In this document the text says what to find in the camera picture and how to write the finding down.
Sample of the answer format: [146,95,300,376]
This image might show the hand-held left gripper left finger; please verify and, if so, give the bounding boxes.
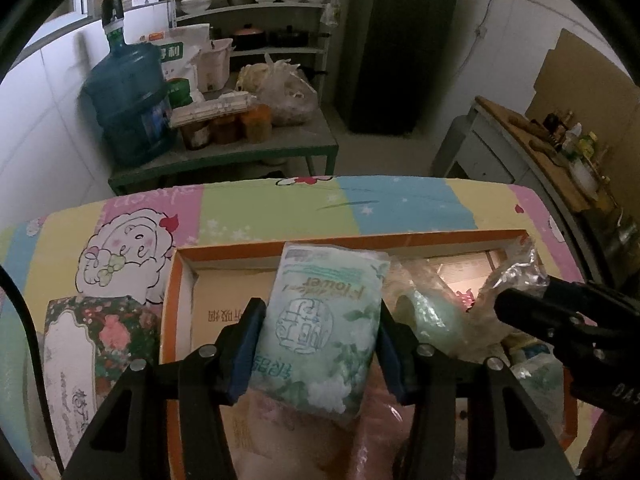
[62,297,268,480]

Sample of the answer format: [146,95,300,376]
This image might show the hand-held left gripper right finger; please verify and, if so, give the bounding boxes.
[377,300,581,480]

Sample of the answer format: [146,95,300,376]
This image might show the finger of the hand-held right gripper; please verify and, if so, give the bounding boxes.
[545,277,640,331]
[494,287,616,361]

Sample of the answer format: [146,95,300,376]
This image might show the yellow white plastic bag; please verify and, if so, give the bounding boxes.
[500,332,551,363]

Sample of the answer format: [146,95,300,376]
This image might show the clear plastic bag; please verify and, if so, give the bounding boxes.
[467,236,551,323]

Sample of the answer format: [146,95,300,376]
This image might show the orange-rimmed cardboard box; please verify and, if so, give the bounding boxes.
[160,229,581,480]

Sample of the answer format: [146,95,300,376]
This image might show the pale green puff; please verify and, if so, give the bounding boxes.
[510,355,566,441]
[395,290,481,358]

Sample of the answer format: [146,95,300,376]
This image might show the green flower-printed tissue pack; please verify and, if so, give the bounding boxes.
[248,241,392,429]

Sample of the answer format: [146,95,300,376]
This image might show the white counter bowl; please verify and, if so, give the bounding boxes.
[569,157,599,197]

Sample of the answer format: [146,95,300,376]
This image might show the row of condiment bottles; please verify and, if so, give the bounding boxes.
[542,109,616,196]

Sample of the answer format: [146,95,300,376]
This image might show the floral wet wipe pack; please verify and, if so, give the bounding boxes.
[42,294,165,467]

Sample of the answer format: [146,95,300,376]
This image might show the grey counter cabinet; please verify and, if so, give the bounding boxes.
[431,95,640,271]

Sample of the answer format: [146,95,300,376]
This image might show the low green table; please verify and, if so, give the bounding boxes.
[107,105,341,196]

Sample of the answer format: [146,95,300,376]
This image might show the brown cardboard sheet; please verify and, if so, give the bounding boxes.
[524,27,638,128]

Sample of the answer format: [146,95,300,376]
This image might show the plastic bag of vegetables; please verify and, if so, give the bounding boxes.
[236,54,321,127]

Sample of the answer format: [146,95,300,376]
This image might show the blue water jug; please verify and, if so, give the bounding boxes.
[81,22,174,168]

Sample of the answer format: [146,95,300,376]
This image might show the dark green refrigerator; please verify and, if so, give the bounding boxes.
[344,0,463,136]

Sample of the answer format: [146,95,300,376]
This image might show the red-lidded pot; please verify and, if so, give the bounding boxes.
[231,24,271,52]

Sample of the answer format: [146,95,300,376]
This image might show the black pan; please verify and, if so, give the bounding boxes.
[270,26,332,50]

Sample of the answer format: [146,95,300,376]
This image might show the white metal shelf unit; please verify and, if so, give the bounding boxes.
[169,0,343,106]

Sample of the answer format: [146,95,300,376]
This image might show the black jug pump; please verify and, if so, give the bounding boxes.
[100,0,126,28]

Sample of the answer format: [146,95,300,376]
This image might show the black cable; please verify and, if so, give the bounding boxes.
[0,262,43,381]

